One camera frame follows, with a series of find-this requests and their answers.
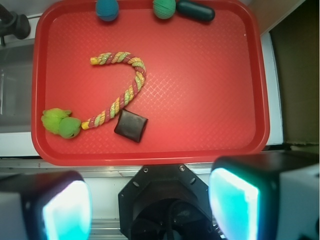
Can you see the blue knitted ball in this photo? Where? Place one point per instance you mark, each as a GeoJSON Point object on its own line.
{"type": "Point", "coordinates": [107, 10]}

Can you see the red plastic tray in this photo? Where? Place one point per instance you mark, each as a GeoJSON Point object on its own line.
{"type": "Point", "coordinates": [204, 96]}

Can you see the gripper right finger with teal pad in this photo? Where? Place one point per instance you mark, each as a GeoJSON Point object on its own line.
{"type": "Point", "coordinates": [266, 196]}

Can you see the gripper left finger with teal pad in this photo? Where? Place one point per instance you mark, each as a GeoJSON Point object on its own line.
{"type": "Point", "coordinates": [45, 206]}

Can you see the black square cushion block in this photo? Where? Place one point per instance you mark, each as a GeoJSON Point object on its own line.
{"type": "Point", "coordinates": [130, 125]}

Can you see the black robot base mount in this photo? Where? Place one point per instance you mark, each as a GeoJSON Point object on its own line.
{"type": "Point", "coordinates": [166, 202]}

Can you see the brown cardboard panel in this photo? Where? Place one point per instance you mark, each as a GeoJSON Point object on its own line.
{"type": "Point", "coordinates": [289, 31]}

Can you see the grey sink basin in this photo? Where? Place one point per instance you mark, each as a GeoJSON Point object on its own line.
{"type": "Point", "coordinates": [16, 66]}

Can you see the grey sink faucet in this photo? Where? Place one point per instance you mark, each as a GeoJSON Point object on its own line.
{"type": "Point", "coordinates": [14, 24]}

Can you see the dark teal capsule toy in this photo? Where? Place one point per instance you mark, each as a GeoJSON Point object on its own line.
{"type": "Point", "coordinates": [195, 10]}

